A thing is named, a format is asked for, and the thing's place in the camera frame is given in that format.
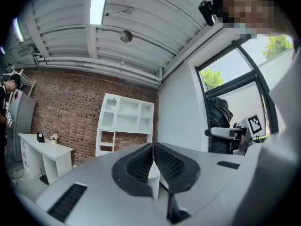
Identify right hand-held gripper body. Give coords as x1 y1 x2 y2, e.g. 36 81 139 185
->
210 113 263 155

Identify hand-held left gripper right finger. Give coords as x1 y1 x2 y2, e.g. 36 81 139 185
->
154 142 201 225

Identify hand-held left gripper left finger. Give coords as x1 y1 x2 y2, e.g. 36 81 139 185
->
111 143 154 197

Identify black cloth item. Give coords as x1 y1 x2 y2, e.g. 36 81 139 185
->
206 97 234 154

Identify black-framed window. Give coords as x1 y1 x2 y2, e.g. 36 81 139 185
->
194 40 280 138

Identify green tree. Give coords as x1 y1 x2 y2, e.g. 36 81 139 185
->
262 34 293 60
201 67 225 90

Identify white arched glass cabinet door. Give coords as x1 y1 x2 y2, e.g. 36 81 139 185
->
98 93 121 130

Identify white shelf hutch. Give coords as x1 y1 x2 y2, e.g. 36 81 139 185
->
95 93 155 157

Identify white ceiling pipes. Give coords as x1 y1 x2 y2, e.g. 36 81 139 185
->
35 56 164 86

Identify grey metal cabinet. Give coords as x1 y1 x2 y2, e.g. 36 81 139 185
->
6 92 37 162

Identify round silver ceiling fixture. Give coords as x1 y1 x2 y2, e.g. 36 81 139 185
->
119 30 134 43

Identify person's face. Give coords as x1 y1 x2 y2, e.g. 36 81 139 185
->
215 0 294 36

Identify white metal rack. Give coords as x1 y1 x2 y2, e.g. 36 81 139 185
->
14 68 37 97

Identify small ceiling sensor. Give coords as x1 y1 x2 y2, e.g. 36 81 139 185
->
104 7 135 17

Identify ceiling air vent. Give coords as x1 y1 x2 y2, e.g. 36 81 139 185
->
16 46 32 56

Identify long ceiling light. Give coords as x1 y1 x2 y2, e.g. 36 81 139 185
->
13 17 25 43
89 0 111 25

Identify black head-worn camera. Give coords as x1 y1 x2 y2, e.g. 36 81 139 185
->
198 0 217 27

